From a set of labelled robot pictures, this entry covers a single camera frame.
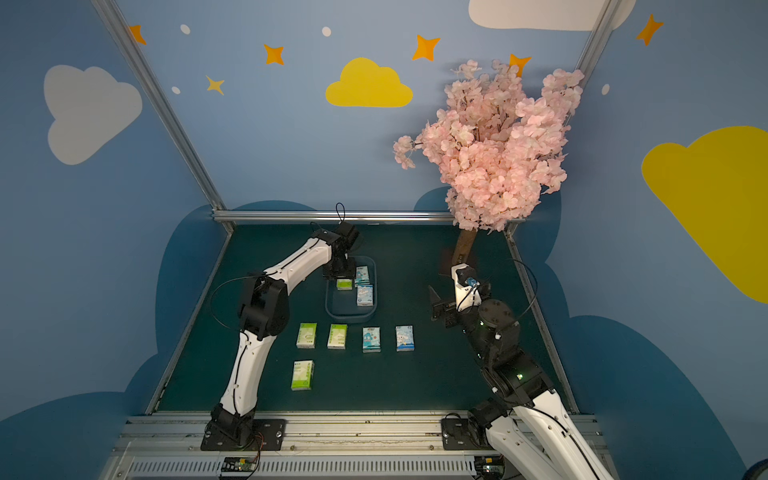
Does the blue plastic storage box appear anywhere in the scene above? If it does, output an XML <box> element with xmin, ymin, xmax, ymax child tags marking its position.
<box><xmin>324</xmin><ymin>256</ymin><xmax>378</xmax><ymax>324</ymax></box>

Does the left green circuit board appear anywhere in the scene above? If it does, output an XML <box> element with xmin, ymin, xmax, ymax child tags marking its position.
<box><xmin>220</xmin><ymin>457</ymin><xmax>258</xmax><ymax>477</ymax></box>

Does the pink cherry blossom tree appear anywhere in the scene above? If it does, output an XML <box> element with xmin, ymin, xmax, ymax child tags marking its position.
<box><xmin>393</xmin><ymin>60</ymin><xmax>585</xmax><ymax>234</ymax></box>

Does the green pocket tissue pack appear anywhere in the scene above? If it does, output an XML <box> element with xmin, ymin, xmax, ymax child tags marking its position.
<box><xmin>296</xmin><ymin>323</ymin><xmax>317</xmax><ymax>349</ymax></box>

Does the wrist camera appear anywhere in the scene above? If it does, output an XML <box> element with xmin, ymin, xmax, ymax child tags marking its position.
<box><xmin>334</xmin><ymin>221</ymin><xmax>360</xmax><ymax>251</ymax></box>
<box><xmin>451</xmin><ymin>263</ymin><xmax>482</xmax><ymax>312</ymax></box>

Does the green circuit board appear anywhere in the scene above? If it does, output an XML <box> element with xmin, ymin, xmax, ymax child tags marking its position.
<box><xmin>474</xmin><ymin>456</ymin><xmax>505</xmax><ymax>480</ymax></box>
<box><xmin>220</xmin><ymin>457</ymin><xmax>258</xmax><ymax>477</ymax></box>

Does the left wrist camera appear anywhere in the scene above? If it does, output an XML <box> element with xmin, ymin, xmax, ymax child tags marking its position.
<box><xmin>334</xmin><ymin>221</ymin><xmax>360</xmax><ymax>251</ymax></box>

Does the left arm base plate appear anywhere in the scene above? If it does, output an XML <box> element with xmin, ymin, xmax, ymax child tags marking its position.
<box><xmin>200</xmin><ymin>418</ymin><xmax>287</xmax><ymax>451</ymax></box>

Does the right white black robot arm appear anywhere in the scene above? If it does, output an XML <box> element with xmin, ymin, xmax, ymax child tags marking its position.
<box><xmin>429</xmin><ymin>284</ymin><xmax>612</xmax><ymax>479</ymax></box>

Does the blue pocket tissue pack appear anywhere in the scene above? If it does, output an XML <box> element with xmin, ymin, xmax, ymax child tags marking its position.
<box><xmin>362</xmin><ymin>327</ymin><xmax>381</xmax><ymax>353</ymax></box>

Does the aluminium rail frame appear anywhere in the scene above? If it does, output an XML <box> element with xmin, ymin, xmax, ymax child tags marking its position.
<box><xmin>100</xmin><ymin>411</ymin><xmax>520</xmax><ymax>479</ymax></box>

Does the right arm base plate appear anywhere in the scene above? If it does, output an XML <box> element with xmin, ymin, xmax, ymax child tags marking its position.
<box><xmin>440</xmin><ymin>415</ymin><xmax>490</xmax><ymax>451</ymax></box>

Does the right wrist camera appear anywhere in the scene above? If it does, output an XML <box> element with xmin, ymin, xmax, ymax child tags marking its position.
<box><xmin>451</xmin><ymin>263</ymin><xmax>482</xmax><ymax>312</ymax></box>

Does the right green circuit board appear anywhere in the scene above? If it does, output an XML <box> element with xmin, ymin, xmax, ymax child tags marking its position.
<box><xmin>474</xmin><ymin>456</ymin><xmax>505</xmax><ymax>480</ymax></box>

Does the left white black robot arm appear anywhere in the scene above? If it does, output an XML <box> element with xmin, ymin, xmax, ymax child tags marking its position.
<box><xmin>201</xmin><ymin>221</ymin><xmax>359</xmax><ymax>451</ymax></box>

